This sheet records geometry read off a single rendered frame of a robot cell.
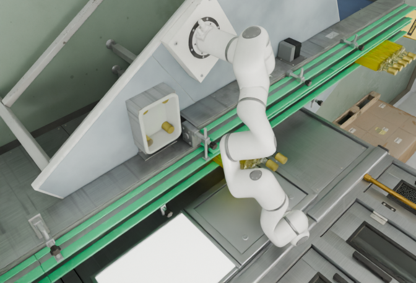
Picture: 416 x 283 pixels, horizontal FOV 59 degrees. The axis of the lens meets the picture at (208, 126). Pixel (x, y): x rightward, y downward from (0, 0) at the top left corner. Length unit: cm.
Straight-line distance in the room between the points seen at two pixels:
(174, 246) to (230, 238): 22
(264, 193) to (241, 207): 50
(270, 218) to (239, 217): 37
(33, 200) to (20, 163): 26
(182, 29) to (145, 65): 18
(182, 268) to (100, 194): 40
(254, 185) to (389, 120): 490
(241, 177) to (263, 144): 13
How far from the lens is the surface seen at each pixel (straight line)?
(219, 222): 151
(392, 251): 164
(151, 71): 136
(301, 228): 127
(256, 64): 105
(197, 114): 153
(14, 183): 190
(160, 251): 146
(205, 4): 136
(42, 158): 148
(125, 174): 146
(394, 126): 580
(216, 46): 128
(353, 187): 174
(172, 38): 129
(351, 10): 256
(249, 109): 103
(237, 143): 105
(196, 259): 143
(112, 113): 135
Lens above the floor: 173
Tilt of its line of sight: 34 degrees down
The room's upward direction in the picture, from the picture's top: 126 degrees clockwise
